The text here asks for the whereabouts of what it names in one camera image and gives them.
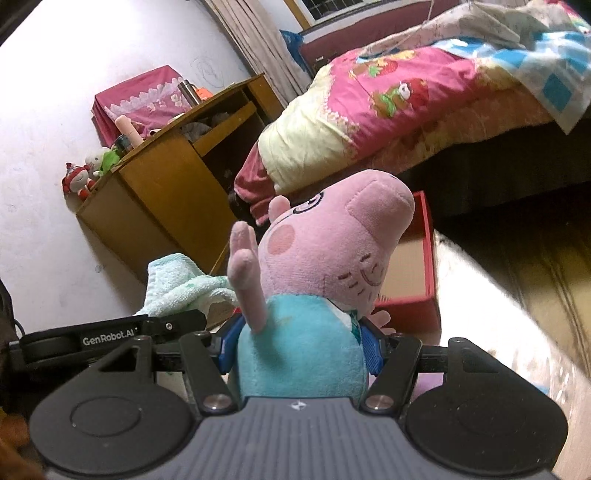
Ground brown furry thing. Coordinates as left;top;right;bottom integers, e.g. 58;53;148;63
0;406;44;480

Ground pink pig plush toy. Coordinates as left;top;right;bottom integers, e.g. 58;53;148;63
228;169;416;403

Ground blue checkered blanket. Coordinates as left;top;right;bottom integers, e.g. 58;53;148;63
434;23;591;136

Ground pink cloth cover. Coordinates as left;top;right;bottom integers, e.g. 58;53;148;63
91;65;192;146

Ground wooden desk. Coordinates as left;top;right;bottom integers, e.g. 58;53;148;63
76;74;287;284

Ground white cable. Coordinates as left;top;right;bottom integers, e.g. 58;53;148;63
392;0;440;51

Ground grey clothes in desk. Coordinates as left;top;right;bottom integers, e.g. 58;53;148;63
178;111;232;142

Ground white floral sheet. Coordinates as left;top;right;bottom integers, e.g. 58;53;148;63
360;0;591;63

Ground pink bottle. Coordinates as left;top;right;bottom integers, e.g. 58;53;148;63
115;115;142;149

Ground light green towel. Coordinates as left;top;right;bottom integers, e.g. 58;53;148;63
134;253;241;324

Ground dark wooden bed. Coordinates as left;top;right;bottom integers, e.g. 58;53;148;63
231;0;591;227

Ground red cardboard box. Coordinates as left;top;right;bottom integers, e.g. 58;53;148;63
369;190;443;346

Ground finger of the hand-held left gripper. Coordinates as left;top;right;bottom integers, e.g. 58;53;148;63
139;310;208;346

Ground red plush doll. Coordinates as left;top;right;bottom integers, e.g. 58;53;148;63
62;162;98;202

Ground barred window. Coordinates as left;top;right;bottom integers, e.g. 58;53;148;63
284;0;416;34

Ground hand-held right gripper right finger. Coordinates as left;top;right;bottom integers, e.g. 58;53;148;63
360;322;506;414

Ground metal thermos flask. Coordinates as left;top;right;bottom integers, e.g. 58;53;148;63
177;79;197;112

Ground blue bag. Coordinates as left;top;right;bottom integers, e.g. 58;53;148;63
279;28;305;70

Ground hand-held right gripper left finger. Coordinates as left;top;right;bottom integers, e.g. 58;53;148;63
85;318;244;415

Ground maroon bed sheet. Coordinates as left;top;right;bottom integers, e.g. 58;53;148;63
233;138;288;227

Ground pink cartoon quilt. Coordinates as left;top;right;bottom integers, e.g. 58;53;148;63
256;44;557;195

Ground beige curtain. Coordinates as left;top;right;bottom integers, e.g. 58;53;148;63
205;0;315;100

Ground white cat plush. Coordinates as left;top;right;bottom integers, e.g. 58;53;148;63
84;147;114;181

